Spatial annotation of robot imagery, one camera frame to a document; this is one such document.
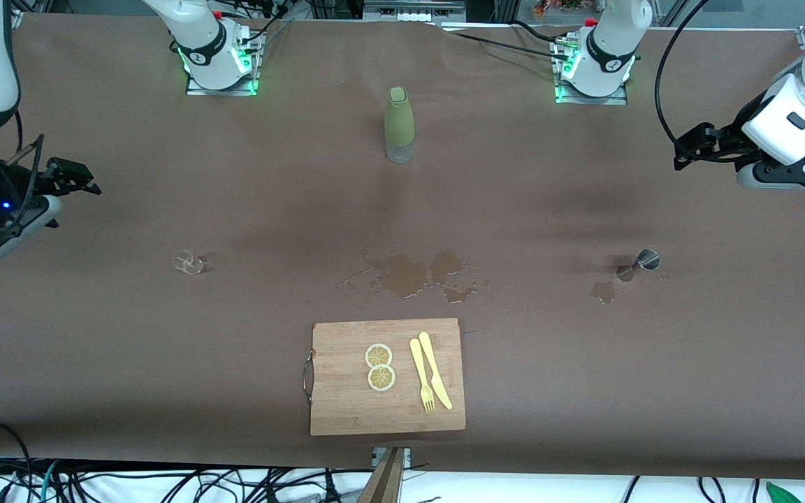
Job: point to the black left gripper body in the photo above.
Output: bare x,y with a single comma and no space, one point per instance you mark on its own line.
726,140

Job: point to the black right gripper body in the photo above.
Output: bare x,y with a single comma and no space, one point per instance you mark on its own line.
24,186

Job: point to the steel double cone jigger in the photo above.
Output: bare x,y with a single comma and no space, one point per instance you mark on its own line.
648,260

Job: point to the small clear glass measuring cup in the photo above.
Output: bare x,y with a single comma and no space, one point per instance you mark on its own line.
189,264

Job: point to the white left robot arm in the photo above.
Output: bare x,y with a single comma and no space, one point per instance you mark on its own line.
608,42

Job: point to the brown paper table cover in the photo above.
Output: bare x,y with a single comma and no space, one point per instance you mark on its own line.
95,349

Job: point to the small liquid spill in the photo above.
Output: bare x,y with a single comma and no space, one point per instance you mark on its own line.
604,292

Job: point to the orange artificial flowers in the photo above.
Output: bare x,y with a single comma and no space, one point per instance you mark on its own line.
563,7

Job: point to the glass bottle with green sleeve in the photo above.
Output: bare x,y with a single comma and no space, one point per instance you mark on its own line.
399,119

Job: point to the grey power strip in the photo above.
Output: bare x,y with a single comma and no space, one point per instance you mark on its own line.
413,10

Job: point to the yellow plastic knife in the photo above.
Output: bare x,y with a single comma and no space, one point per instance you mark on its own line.
432,356

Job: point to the yellow lemon slice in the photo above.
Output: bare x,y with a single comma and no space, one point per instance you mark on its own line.
381,378
379,355

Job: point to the yellow plastic fork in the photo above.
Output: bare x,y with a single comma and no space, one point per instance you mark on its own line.
417,356

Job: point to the wooden cutting board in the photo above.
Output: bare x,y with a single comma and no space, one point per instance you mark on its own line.
346,405

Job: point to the green plastic leaf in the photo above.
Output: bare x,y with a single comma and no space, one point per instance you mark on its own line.
783,494

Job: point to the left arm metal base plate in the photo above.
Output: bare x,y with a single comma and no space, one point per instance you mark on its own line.
591,100

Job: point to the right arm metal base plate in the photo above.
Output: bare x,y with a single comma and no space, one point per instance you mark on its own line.
221,91

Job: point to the metal post bracket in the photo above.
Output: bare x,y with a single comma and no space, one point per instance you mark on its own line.
377,457

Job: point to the wooden camera post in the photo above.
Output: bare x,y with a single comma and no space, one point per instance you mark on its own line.
385,485

